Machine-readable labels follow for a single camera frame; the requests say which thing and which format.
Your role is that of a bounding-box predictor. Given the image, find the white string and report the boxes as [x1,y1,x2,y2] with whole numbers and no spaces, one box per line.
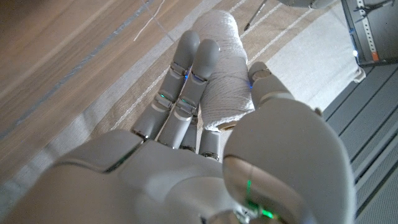
[133,0,166,42]

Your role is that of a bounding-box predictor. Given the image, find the beige striped backdrop cloth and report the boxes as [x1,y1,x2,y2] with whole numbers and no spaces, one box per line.
[0,0,368,200]

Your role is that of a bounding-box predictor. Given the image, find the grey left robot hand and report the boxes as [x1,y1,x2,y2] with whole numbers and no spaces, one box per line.
[276,0,338,9]

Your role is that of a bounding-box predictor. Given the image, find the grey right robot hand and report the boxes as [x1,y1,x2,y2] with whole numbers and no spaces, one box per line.
[0,29,357,224]

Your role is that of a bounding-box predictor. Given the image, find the white string spool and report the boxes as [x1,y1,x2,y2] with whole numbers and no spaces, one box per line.
[191,9,256,132]

